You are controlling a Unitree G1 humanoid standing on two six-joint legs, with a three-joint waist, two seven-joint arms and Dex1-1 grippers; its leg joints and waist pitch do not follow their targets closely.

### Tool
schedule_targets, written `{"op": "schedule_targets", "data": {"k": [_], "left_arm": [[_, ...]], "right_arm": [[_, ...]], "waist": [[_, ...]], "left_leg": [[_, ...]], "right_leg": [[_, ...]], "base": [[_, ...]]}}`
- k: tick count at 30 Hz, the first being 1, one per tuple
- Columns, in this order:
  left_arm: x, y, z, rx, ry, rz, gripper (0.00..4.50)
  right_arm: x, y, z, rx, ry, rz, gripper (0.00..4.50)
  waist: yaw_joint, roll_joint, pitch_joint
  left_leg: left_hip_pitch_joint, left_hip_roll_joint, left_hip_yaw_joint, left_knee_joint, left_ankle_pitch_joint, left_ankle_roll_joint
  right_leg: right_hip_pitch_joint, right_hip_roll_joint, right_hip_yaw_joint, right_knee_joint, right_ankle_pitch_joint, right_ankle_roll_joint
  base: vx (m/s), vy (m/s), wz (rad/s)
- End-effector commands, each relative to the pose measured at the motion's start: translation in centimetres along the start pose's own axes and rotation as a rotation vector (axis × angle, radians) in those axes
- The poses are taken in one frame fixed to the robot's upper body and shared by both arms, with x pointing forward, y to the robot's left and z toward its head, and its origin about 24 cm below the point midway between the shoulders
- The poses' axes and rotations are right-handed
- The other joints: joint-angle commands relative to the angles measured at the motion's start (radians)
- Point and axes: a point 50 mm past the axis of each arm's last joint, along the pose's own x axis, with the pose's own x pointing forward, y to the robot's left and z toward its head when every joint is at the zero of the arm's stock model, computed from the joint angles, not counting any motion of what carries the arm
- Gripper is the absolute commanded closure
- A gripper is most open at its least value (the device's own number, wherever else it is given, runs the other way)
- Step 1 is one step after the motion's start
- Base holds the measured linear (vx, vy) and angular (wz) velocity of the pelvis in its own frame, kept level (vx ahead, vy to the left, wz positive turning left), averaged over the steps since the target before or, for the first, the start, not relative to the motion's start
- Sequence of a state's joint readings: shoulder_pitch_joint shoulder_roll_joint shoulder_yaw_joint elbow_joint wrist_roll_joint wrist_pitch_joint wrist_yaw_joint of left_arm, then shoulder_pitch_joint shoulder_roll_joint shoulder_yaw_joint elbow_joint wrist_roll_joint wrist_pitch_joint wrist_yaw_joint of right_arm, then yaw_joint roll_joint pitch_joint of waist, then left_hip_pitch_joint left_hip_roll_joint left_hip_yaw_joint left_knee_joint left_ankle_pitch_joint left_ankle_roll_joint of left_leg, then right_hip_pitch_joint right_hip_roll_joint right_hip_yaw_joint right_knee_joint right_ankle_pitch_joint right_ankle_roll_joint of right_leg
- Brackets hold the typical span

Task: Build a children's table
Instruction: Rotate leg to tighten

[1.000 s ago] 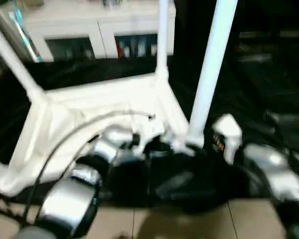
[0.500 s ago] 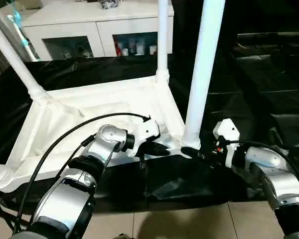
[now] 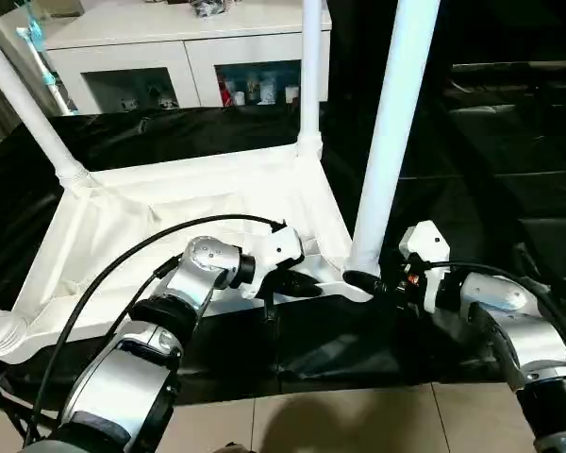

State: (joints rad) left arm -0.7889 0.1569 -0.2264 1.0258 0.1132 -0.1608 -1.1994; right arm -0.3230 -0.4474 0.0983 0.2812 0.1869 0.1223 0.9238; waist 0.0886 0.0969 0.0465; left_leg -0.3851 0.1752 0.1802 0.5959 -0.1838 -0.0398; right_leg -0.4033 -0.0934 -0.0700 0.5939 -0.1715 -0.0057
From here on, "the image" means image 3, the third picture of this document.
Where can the white plastic table top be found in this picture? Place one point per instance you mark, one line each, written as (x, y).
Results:
(170, 198)

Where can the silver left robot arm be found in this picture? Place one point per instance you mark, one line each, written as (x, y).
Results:
(123, 377)

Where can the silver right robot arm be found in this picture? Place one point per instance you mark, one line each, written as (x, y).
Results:
(509, 321)

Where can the black plastic mat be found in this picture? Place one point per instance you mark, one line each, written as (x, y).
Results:
(491, 189)

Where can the grey crumpled object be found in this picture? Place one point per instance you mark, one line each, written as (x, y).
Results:
(209, 7)

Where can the white glass-door cabinet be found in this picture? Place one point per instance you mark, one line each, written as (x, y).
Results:
(123, 33)

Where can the white pole with blue band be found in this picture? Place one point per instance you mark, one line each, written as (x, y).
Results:
(40, 61)

